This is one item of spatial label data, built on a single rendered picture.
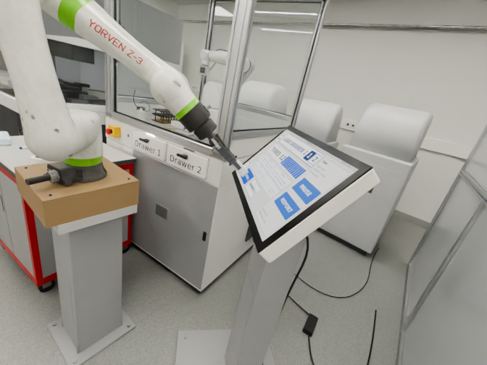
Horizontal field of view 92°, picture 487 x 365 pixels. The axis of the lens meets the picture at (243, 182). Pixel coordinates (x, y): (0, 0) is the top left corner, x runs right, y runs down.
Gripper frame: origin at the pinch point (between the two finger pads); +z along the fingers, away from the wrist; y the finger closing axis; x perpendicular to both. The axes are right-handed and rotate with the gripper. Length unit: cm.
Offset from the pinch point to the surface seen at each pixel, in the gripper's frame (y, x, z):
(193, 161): 42.9, 21.2, -3.2
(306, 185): -29.2, -13.1, 4.3
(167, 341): 6, 91, 52
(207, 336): 6, 75, 66
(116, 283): 12, 82, 10
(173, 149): 53, 27, -14
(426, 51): 221, -255, 121
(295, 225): -38.3, -5.1, 4.6
